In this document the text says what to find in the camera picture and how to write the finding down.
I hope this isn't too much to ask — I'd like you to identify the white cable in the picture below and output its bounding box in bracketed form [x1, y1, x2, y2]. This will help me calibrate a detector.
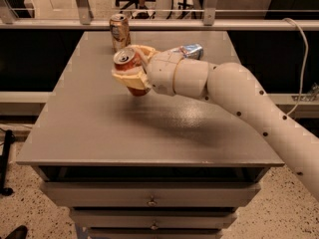
[282, 17, 310, 118]

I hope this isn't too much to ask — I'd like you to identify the person in background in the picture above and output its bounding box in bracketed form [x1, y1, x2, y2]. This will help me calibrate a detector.
[135, 0, 149, 19]

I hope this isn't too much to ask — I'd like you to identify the metal railing ledge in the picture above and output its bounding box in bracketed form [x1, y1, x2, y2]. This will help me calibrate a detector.
[0, 0, 319, 31]

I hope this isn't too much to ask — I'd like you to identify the grey drawer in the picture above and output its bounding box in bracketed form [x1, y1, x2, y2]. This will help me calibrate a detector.
[41, 182, 260, 208]
[71, 209, 237, 229]

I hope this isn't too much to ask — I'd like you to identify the black stand on floor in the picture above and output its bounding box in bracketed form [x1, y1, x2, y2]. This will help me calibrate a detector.
[0, 129, 15, 196]

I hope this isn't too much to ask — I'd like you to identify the top grey drawer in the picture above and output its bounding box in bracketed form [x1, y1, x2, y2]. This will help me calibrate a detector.
[41, 182, 260, 208]

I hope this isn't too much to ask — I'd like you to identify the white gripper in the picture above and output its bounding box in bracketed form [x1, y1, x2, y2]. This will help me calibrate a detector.
[112, 45, 183, 96]

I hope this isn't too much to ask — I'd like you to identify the orange coke can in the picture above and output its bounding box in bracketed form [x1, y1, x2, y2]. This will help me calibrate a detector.
[113, 47, 151, 97]

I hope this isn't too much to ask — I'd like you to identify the blue crushed soda can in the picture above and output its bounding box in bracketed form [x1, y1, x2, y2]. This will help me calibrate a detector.
[171, 43, 203, 60]

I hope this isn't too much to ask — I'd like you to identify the grey drawer cabinet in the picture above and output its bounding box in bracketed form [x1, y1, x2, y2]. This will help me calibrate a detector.
[18, 32, 280, 239]

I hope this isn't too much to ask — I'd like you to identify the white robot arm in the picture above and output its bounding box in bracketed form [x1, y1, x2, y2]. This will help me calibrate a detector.
[112, 45, 319, 199]

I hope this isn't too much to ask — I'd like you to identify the middle grey drawer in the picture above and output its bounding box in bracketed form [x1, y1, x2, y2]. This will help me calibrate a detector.
[71, 209, 237, 229]

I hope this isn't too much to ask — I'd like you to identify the tan upright soda can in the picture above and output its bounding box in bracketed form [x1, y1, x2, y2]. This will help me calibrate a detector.
[110, 13, 131, 52]

